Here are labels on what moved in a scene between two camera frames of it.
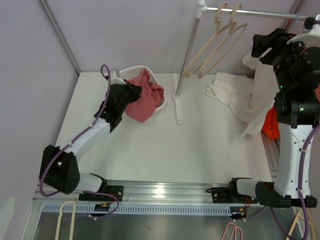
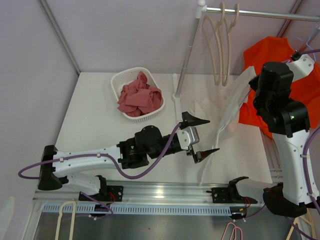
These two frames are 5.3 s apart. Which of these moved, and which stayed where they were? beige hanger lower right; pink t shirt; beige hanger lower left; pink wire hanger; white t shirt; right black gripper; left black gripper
Moved: pink t shirt; white t shirt; left black gripper; right black gripper
Stayed: beige hanger lower left; pink wire hanger; beige hanger lower right
